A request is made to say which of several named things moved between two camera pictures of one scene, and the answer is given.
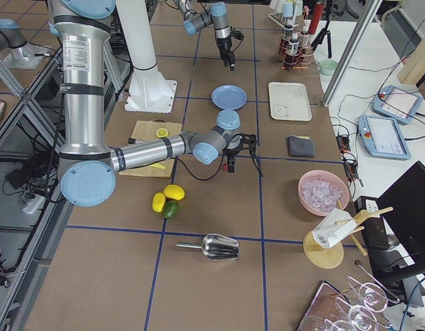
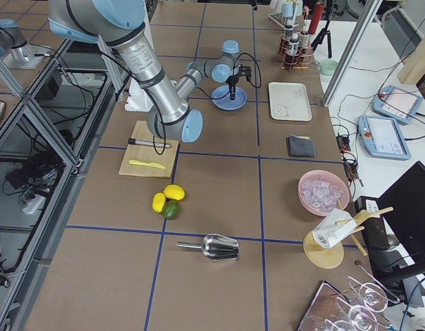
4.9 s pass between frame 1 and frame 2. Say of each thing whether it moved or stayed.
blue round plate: stayed
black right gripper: moved
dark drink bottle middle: stayed
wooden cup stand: stayed
